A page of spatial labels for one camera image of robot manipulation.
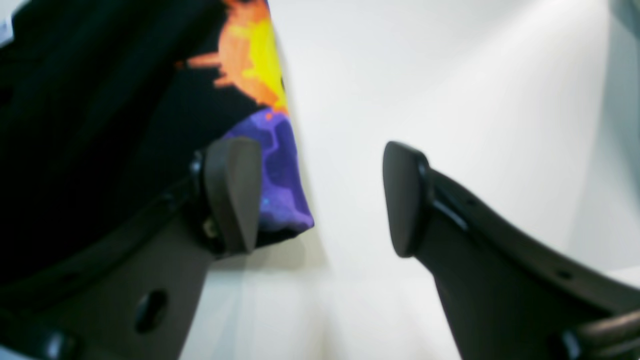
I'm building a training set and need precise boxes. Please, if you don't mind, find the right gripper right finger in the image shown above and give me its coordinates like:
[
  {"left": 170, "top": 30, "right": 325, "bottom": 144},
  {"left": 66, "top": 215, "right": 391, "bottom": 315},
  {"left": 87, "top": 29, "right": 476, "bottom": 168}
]
[{"left": 382, "top": 141, "right": 640, "bottom": 360}]

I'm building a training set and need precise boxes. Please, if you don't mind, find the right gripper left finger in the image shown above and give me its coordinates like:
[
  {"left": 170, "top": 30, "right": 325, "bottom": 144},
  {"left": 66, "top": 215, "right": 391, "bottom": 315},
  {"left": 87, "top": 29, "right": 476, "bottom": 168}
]
[{"left": 1, "top": 137, "right": 262, "bottom": 360}]

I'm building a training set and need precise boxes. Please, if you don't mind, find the black T-shirt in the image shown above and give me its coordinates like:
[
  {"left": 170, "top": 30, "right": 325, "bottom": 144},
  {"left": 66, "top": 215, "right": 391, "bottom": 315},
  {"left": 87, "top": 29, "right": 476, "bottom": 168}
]
[{"left": 0, "top": 0, "right": 314, "bottom": 284}]

